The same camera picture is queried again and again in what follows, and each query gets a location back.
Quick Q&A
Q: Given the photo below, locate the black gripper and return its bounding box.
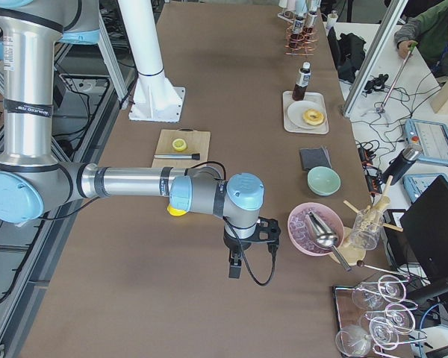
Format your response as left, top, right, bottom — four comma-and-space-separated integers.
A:
223, 217, 280, 278

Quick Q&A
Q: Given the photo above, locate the white plate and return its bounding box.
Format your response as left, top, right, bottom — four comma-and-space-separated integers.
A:
287, 101, 326, 130

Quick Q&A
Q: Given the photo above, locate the glazed donut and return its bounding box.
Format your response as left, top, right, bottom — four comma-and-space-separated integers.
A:
302, 109, 326, 126

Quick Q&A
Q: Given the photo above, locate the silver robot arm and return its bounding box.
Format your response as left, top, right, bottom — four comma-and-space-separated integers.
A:
0, 1, 280, 278

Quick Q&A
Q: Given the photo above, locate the cream rabbit tray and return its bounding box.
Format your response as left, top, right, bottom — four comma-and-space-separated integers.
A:
282, 91, 329, 135

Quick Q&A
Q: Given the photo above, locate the dark drink bottle on tray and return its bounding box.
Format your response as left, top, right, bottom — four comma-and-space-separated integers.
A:
292, 62, 311, 101

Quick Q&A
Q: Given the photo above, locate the pink ice bowl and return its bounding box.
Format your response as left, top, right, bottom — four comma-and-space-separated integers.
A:
287, 202, 344, 257

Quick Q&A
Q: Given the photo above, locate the whole yellow lemon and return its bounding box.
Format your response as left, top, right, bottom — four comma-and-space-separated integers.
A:
167, 205, 187, 217

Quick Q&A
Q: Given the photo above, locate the steel ice scoop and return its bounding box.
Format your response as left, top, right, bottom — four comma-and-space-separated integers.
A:
307, 211, 351, 271

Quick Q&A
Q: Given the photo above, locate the steel muddler black tip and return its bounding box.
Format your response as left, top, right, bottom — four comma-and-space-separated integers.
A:
154, 153, 201, 160

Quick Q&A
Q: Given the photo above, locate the green bowl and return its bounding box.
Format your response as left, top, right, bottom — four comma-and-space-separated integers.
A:
307, 166, 341, 196

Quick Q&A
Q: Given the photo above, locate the grey folded cloth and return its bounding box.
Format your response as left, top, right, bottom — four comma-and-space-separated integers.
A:
299, 146, 332, 172

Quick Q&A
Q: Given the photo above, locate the half lemon slice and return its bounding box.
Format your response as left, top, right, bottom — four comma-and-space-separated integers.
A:
172, 138, 187, 152

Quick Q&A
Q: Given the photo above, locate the clear glass pitcher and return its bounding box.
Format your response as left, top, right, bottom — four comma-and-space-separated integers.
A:
349, 208, 383, 250

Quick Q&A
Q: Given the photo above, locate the wooden mug tree stand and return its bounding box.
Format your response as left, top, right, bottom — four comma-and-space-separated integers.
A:
339, 175, 403, 266

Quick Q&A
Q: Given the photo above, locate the wine glass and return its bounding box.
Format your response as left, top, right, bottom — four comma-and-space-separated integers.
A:
369, 317, 399, 350
352, 274, 406, 310
335, 324, 373, 357
365, 302, 416, 335

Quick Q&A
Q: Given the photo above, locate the blue teach pendant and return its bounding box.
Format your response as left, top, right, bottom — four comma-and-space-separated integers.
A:
404, 119, 448, 166
402, 173, 448, 203

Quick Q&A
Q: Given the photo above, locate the black thermos bottle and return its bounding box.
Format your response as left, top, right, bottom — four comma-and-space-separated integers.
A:
381, 144, 423, 186

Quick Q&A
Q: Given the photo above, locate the black monitor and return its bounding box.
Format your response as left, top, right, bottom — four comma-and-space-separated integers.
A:
401, 175, 448, 280

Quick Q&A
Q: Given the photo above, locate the bottle in rack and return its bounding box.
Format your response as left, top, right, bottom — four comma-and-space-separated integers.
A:
302, 10, 317, 40
288, 16, 305, 49

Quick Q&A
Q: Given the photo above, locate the person in green jacket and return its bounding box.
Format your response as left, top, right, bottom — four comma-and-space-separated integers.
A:
394, 1, 448, 77

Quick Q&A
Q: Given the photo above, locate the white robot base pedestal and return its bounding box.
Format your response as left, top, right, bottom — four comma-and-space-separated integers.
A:
119, 0, 185, 123

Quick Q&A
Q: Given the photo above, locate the copper wire bottle rack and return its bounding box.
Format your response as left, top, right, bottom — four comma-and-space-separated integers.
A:
284, 12, 318, 57

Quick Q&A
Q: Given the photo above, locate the aluminium frame post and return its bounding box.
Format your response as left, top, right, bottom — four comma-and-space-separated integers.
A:
342, 0, 408, 119

